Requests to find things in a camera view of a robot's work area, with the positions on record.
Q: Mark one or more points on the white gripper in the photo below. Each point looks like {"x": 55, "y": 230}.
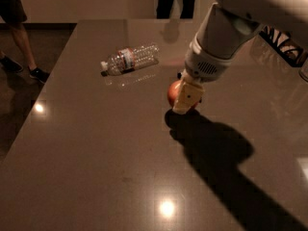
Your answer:
{"x": 202, "y": 64}

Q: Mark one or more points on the red apple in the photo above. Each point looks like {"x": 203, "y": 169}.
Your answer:
{"x": 182, "y": 97}

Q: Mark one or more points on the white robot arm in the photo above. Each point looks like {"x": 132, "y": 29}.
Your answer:
{"x": 227, "y": 26}

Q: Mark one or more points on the clear plastic water bottle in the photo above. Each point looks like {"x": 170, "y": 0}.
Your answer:
{"x": 130, "y": 59}

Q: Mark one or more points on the black patterned snack bag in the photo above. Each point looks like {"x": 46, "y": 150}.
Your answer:
{"x": 282, "y": 43}

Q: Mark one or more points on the person in jeans at left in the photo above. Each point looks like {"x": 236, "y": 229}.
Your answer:
{"x": 12, "y": 12}

